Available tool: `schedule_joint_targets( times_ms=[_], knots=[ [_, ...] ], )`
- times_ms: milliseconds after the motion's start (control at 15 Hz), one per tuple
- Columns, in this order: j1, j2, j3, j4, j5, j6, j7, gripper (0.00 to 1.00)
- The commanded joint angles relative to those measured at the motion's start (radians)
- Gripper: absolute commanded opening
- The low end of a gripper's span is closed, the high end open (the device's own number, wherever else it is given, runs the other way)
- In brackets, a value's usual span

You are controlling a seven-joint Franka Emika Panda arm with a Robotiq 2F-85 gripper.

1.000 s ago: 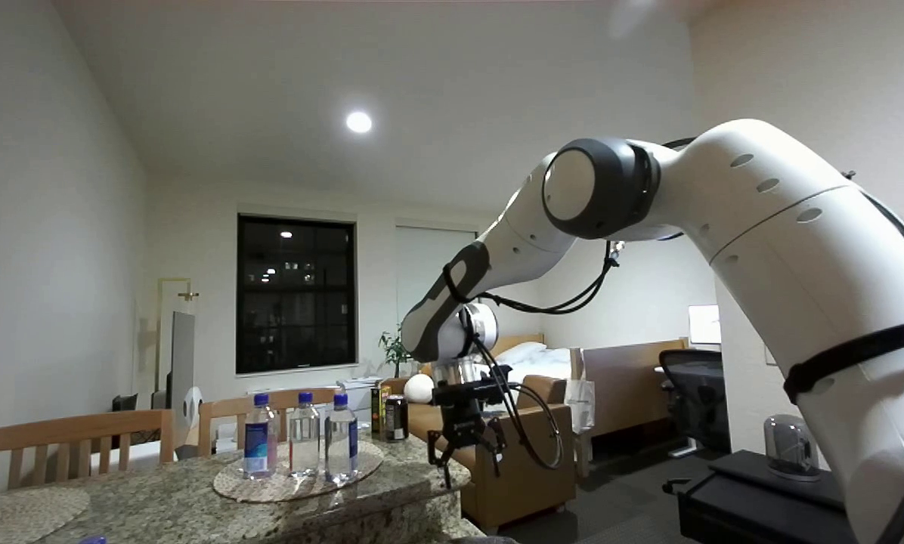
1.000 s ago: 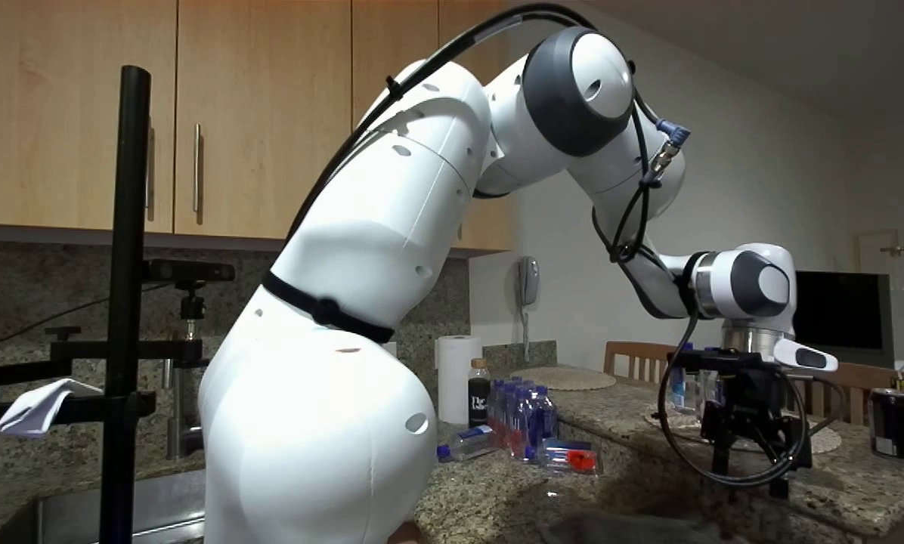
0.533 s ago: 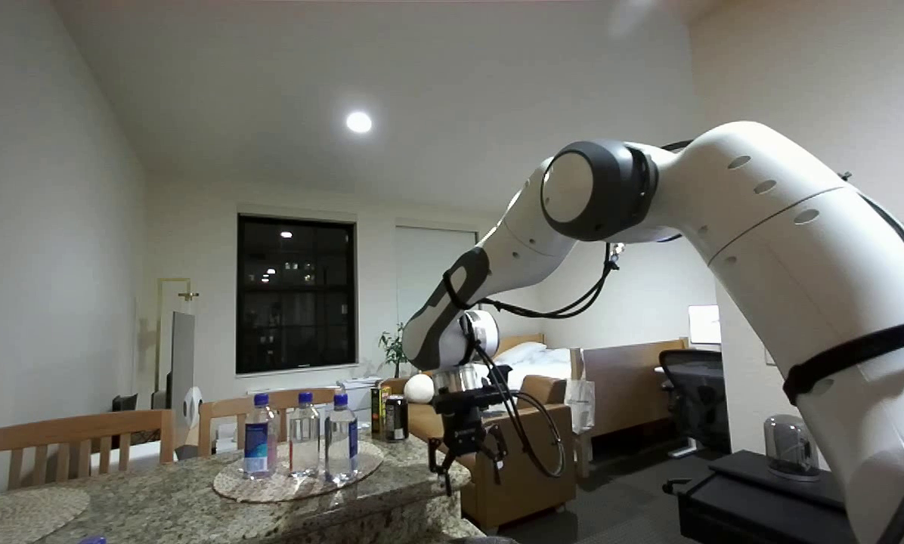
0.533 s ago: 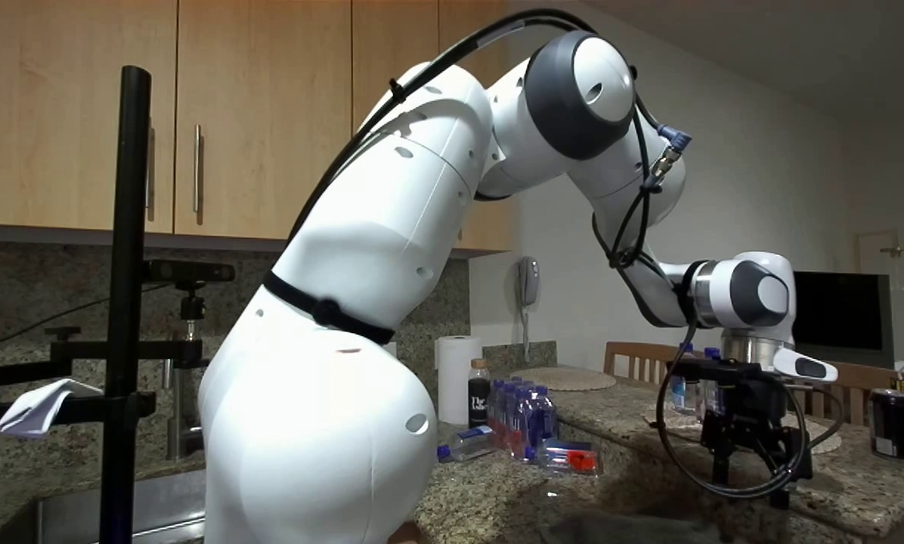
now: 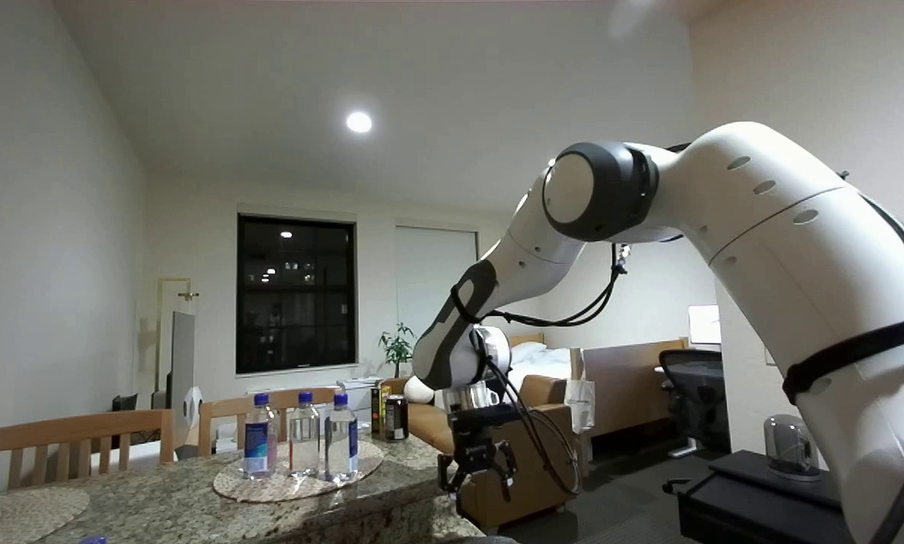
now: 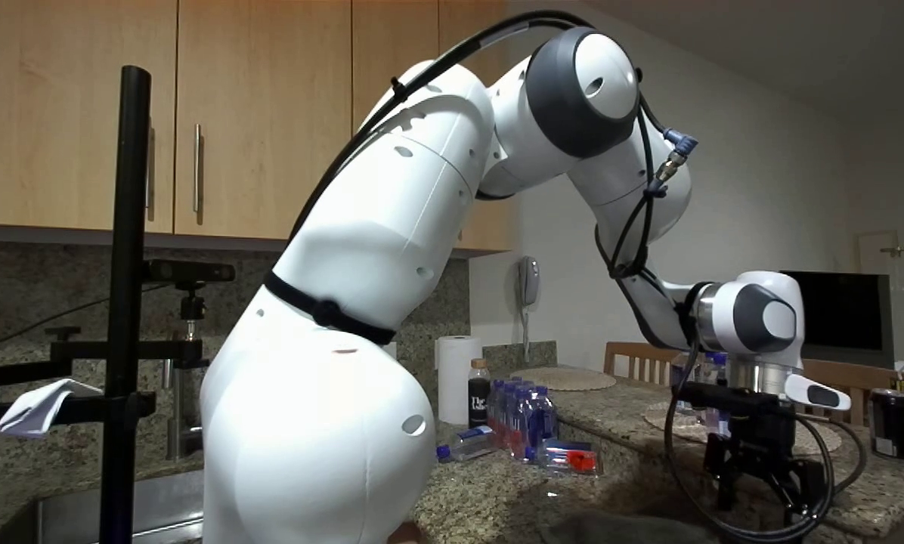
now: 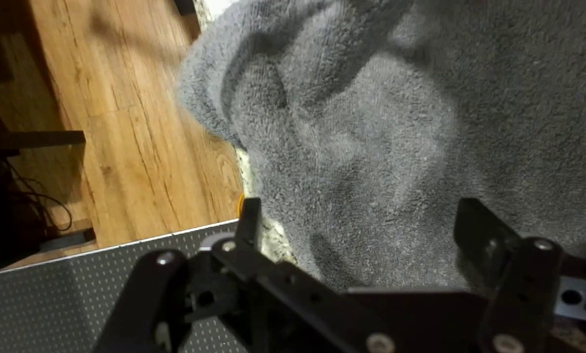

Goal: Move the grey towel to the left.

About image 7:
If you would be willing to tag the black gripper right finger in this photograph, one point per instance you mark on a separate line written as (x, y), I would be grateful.
(519, 294)

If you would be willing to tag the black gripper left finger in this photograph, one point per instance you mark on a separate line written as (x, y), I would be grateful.
(174, 294)

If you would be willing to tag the grey fluffy towel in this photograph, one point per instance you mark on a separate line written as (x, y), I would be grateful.
(396, 129)

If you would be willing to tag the grey perforated board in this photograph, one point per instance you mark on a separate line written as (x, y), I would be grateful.
(57, 300)

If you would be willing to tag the black furniture foot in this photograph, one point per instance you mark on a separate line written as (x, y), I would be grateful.
(186, 6)

